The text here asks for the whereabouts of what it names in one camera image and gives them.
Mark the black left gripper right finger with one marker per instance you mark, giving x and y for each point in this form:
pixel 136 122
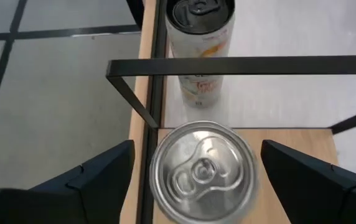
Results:
pixel 315 193

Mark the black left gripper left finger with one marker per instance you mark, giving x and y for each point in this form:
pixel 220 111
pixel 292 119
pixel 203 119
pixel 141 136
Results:
pixel 87 193

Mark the silver cola can red script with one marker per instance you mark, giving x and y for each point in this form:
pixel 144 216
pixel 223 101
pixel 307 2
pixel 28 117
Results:
pixel 203 174

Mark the white Peach Vibe Celsius can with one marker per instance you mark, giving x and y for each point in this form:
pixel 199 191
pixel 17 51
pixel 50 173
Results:
pixel 196 40

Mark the wooden shelf board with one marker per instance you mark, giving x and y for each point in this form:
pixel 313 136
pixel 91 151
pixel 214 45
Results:
pixel 290 174

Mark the black metal shelf rail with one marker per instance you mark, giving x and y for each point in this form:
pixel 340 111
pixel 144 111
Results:
pixel 227 65

